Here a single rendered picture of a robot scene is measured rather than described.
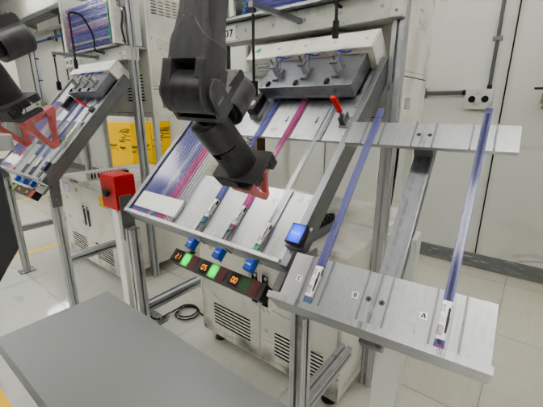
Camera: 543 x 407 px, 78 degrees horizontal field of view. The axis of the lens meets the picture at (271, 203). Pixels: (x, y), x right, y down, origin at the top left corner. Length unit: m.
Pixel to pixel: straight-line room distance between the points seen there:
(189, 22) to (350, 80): 0.63
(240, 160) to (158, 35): 1.80
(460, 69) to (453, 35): 0.21
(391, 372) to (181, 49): 0.78
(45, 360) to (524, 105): 2.49
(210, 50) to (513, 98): 2.22
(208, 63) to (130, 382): 0.55
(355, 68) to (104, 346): 0.94
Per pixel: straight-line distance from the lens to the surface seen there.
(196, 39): 0.47
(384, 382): 0.92
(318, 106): 1.09
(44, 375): 0.79
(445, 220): 2.67
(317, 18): 1.25
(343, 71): 1.08
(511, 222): 2.62
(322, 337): 1.25
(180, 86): 0.47
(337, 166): 0.89
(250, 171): 0.55
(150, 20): 2.28
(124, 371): 0.74
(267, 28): 1.37
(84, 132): 2.01
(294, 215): 0.84
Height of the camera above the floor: 1.07
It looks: 16 degrees down
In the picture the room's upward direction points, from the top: straight up
